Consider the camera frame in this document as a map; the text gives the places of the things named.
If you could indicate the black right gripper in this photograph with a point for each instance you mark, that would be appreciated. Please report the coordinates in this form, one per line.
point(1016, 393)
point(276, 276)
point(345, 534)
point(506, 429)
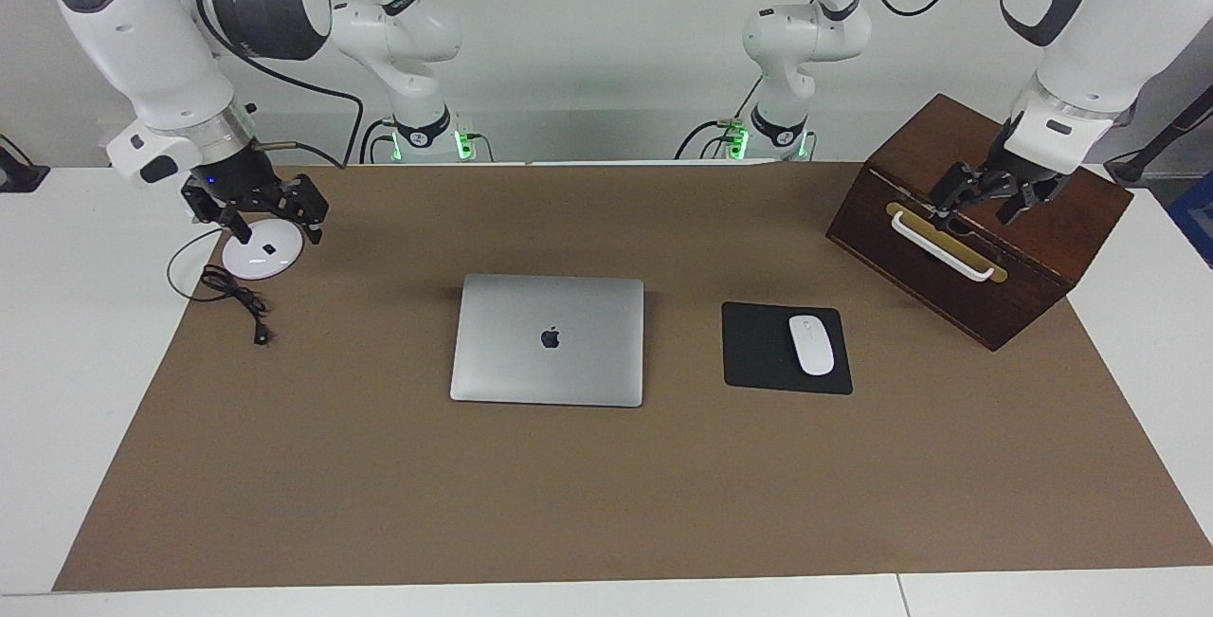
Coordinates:
point(232, 183)

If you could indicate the black mouse pad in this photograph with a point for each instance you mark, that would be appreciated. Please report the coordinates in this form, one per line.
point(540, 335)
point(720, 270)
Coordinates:
point(758, 352)

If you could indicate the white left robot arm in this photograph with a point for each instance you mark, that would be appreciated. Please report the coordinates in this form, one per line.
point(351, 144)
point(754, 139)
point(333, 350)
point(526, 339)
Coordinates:
point(1099, 20)

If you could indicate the silver laptop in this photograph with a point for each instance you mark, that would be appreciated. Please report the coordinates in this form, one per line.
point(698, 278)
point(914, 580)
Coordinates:
point(531, 371)

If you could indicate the blue crate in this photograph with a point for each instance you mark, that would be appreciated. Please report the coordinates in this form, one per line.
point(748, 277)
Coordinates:
point(1196, 219)

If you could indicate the brown table mat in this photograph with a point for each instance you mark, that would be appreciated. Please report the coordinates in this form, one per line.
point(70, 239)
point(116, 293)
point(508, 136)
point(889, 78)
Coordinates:
point(379, 484)

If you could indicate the black stand foot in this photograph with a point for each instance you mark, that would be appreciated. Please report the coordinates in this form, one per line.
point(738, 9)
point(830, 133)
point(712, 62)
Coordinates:
point(19, 176)

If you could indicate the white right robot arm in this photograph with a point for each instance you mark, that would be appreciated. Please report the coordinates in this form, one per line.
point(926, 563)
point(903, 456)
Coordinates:
point(142, 39)

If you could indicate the black tripod leg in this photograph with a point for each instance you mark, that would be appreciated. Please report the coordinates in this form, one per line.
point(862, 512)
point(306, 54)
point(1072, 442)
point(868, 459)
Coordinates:
point(1132, 167)

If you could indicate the white computer mouse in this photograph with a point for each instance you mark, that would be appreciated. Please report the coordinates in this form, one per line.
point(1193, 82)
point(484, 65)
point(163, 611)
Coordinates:
point(812, 347)

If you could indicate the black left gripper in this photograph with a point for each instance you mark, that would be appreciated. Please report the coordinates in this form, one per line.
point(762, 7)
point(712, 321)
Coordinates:
point(1023, 172)

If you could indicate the white desk lamp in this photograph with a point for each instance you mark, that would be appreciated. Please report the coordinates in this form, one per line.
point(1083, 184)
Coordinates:
point(270, 262)

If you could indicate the dark brown wooden box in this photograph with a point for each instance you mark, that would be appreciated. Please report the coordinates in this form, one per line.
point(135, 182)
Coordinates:
point(933, 143)

